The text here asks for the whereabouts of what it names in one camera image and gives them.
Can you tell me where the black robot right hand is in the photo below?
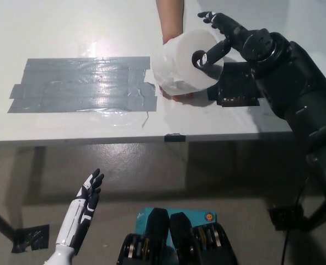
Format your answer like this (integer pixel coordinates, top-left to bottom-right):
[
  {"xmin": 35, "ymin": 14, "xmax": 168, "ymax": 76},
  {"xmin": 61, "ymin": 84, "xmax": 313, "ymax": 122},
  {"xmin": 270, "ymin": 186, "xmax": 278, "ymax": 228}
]
[{"xmin": 192, "ymin": 11, "xmax": 279, "ymax": 77}]

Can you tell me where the person's bare hand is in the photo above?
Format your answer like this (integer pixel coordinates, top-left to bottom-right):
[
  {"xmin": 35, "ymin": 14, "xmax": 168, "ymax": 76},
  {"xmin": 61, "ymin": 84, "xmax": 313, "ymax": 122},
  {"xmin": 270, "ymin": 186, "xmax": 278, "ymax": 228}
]
[{"xmin": 158, "ymin": 31, "xmax": 194, "ymax": 102}]

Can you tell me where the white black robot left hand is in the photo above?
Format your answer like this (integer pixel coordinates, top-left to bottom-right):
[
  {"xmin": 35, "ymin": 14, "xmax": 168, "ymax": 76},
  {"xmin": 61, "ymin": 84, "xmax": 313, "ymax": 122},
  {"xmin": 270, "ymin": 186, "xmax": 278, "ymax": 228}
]
[{"xmin": 55, "ymin": 168, "xmax": 105, "ymax": 250}]

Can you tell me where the white toilet paper roll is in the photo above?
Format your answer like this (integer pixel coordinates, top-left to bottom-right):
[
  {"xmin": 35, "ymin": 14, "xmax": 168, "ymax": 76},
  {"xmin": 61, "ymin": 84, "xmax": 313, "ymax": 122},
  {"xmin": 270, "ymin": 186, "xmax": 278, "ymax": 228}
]
[{"xmin": 151, "ymin": 29, "xmax": 226, "ymax": 96}]

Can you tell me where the black tape square area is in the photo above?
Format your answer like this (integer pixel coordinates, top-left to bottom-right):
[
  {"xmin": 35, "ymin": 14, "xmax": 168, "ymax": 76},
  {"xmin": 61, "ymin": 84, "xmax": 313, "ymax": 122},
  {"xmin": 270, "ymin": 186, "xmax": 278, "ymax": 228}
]
[{"xmin": 206, "ymin": 62, "xmax": 265, "ymax": 107}]

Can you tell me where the black teal robot torso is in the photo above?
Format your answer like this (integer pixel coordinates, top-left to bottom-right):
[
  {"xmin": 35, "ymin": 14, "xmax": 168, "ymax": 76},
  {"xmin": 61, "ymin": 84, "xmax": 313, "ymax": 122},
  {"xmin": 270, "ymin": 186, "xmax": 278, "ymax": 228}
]
[{"xmin": 117, "ymin": 207, "xmax": 238, "ymax": 265}]

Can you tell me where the small black tape strip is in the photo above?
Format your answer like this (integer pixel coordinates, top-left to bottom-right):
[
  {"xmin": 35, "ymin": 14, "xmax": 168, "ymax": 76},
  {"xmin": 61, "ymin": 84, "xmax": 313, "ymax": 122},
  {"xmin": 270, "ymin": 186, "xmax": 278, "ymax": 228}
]
[{"xmin": 164, "ymin": 132, "xmax": 186, "ymax": 143}]

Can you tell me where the grey duct tape patch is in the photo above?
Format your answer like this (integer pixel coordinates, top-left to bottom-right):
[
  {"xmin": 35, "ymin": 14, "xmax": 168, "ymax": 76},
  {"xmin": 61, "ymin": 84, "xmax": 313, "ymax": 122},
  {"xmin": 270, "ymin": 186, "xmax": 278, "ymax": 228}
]
[{"xmin": 7, "ymin": 56, "xmax": 158, "ymax": 114}]

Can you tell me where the thin black cable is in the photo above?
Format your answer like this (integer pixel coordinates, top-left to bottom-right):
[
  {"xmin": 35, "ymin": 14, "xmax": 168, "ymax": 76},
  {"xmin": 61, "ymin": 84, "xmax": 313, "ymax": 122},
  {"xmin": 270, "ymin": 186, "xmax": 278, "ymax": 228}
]
[{"xmin": 282, "ymin": 175, "xmax": 312, "ymax": 265}]

